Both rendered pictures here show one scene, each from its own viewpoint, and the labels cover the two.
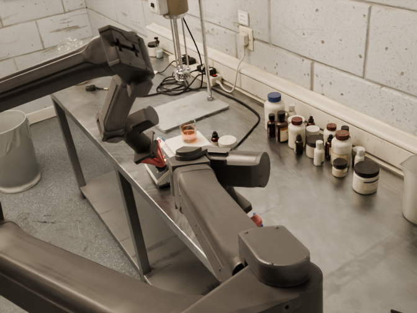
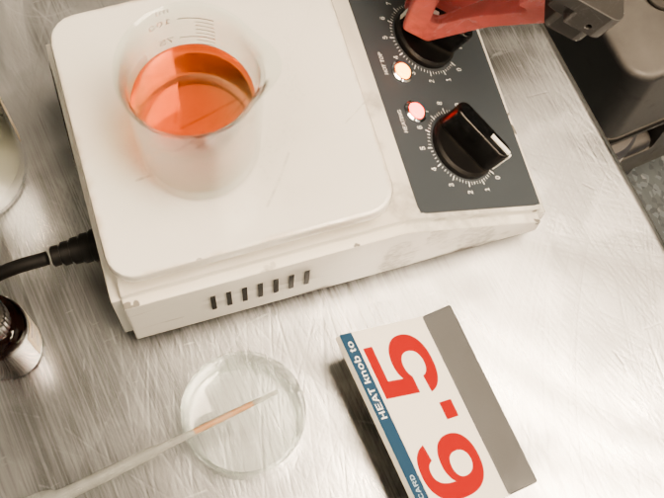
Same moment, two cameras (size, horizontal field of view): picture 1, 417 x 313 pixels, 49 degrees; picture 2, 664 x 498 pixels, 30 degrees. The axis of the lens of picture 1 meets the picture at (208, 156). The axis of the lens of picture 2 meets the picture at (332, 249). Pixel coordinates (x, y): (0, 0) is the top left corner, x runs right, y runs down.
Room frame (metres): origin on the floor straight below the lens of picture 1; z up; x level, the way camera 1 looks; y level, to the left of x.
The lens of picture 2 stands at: (1.45, 0.10, 1.30)
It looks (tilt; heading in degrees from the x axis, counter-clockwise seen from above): 72 degrees down; 176
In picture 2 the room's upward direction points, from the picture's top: 9 degrees clockwise
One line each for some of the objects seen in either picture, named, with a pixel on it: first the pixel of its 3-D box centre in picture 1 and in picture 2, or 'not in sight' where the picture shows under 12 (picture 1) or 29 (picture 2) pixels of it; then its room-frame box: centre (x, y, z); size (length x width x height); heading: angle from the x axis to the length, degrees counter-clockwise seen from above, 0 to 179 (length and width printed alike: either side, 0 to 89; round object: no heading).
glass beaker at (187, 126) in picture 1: (187, 130); (202, 107); (1.27, 0.06, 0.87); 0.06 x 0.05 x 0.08; 99
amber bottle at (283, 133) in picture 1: (281, 126); not in sight; (1.35, -0.26, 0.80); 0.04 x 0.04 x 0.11
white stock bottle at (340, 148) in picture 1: (341, 148); not in sight; (1.17, -0.40, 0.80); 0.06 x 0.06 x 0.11
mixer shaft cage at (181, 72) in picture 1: (179, 46); not in sight; (1.66, 0.06, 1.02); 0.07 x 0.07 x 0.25
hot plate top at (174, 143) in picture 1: (188, 144); (219, 116); (1.25, 0.06, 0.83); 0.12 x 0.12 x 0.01; 21
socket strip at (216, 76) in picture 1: (193, 68); not in sight; (2.05, 0.02, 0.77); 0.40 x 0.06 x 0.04; 29
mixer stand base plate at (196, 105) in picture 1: (185, 109); not in sight; (1.65, 0.07, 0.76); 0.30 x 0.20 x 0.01; 119
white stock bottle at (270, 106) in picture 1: (274, 111); not in sight; (1.44, -0.25, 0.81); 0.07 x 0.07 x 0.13
